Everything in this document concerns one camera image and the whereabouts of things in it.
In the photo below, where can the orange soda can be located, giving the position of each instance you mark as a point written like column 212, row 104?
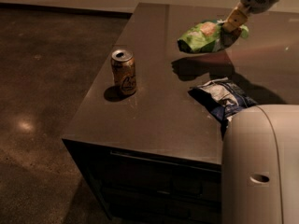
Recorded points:
column 123, row 69

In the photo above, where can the blue chip bag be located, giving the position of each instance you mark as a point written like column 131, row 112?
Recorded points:
column 221, row 98

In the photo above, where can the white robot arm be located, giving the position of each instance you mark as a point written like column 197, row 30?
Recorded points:
column 260, row 166

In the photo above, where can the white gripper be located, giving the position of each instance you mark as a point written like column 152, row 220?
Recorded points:
column 239, row 15

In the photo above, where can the green rice chip bag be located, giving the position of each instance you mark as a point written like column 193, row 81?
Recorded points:
column 210, row 37

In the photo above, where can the dark drawer cabinet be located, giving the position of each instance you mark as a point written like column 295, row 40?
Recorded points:
column 155, row 156

